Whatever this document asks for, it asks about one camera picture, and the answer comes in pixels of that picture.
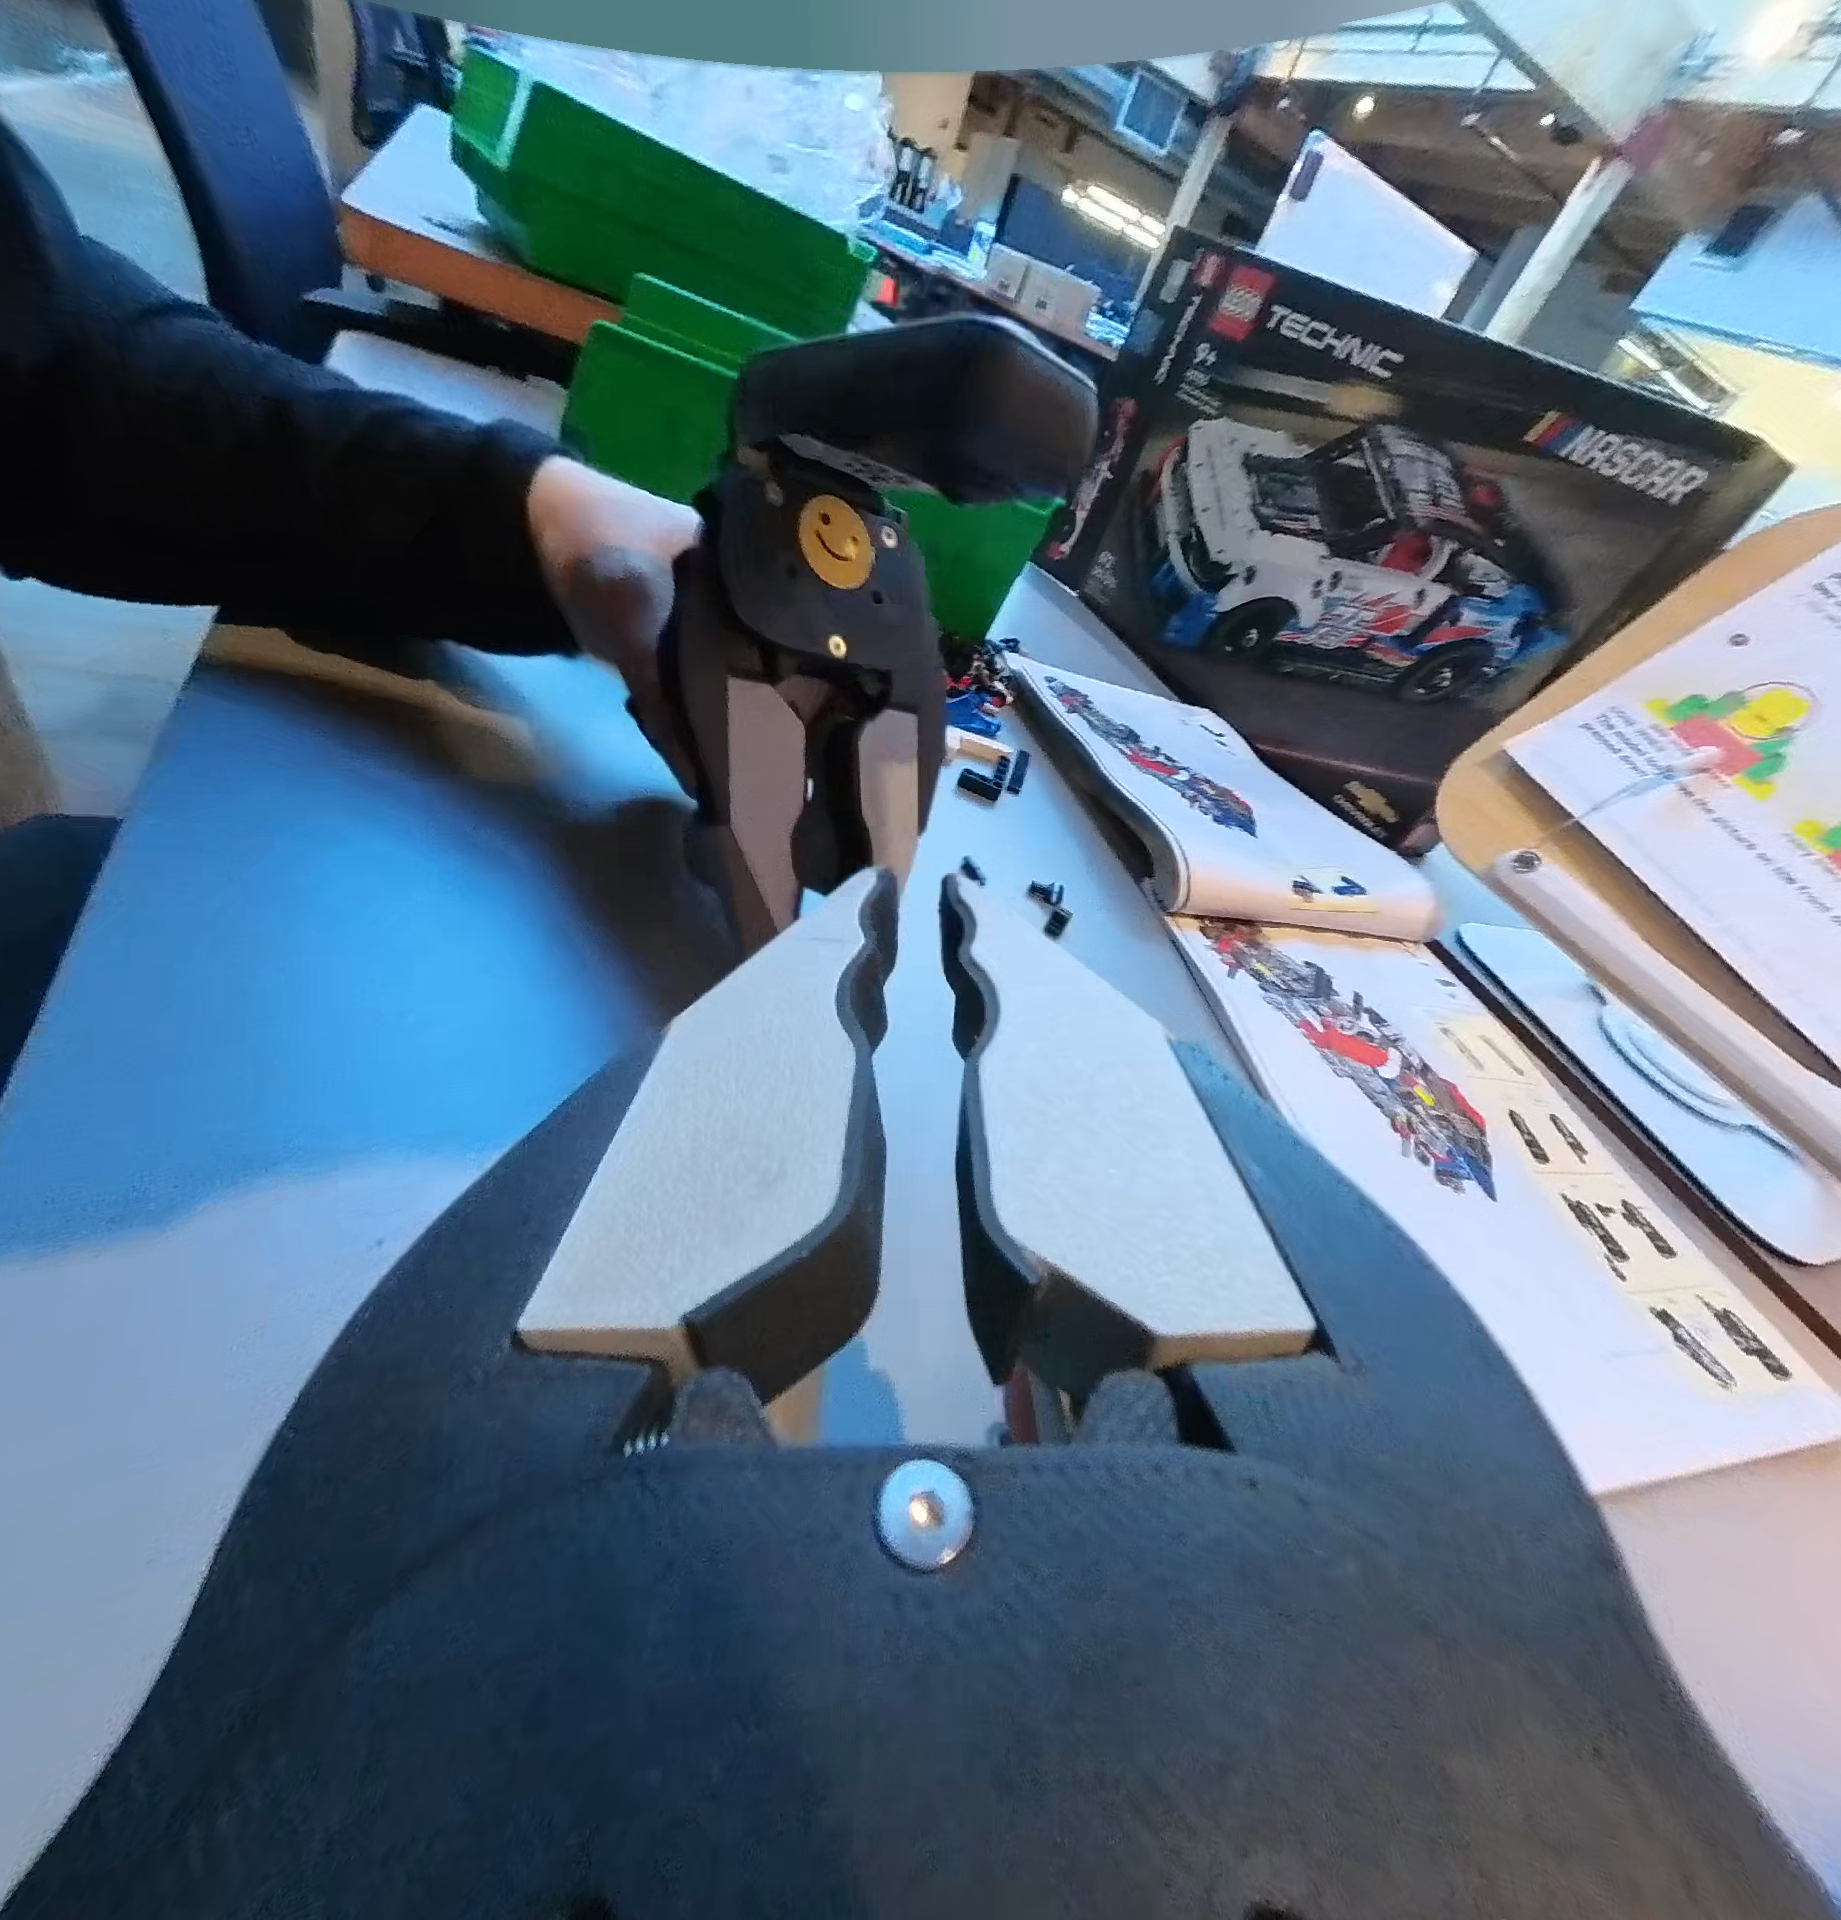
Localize white board ledge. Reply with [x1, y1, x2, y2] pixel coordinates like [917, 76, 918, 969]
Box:
[1490, 846, 1841, 1202]

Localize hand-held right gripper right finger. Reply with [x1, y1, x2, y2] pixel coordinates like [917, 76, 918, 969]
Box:
[938, 875, 1318, 1398]

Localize printed paper sheet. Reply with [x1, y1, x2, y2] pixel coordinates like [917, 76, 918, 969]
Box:
[1504, 517, 1841, 1104]

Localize wooden display board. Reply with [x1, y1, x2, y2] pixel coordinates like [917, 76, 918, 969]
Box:
[1436, 502, 1841, 1202]

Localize person's left forearm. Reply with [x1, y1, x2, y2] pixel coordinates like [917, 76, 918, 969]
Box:
[0, 60, 592, 662]

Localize wooden edged side table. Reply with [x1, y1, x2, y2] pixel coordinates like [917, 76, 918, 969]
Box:
[334, 105, 623, 348]

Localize whiteboard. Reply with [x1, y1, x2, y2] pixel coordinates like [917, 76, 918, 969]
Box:
[1257, 133, 1481, 321]

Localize black toy car box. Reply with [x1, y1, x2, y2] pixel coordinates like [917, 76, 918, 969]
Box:
[1041, 225, 1795, 859]

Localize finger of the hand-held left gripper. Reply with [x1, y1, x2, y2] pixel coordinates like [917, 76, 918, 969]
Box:
[717, 672, 833, 959]
[800, 702, 928, 900]

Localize white stand base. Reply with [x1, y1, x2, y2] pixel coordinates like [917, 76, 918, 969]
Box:
[1456, 922, 1841, 1267]

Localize white desk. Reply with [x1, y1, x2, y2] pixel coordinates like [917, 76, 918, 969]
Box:
[0, 331, 1841, 1920]

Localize green plastic bin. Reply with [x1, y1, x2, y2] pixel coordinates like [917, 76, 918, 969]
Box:
[621, 275, 803, 362]
[564, 318, 1065, 640]
[452, 45, 877, 341]

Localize person's left hand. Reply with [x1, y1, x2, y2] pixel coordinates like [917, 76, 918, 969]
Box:
[526, 454, 706, 801]

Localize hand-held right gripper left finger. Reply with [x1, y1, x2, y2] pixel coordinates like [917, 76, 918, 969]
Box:
[519, 866, 903, 1421]

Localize pile of small toy bricks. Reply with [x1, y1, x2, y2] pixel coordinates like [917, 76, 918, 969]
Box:
[935, 631, 1079, 942]

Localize folded instruction booklet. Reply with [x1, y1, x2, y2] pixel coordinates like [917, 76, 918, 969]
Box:
[1005, 653, 1444, 944]

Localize open instruction sheet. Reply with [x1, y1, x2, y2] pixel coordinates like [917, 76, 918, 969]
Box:
[1167, 912, 1841, 1495]

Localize dark blue office chair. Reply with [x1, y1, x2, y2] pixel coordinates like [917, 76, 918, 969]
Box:
[93, 0, 354, 362]

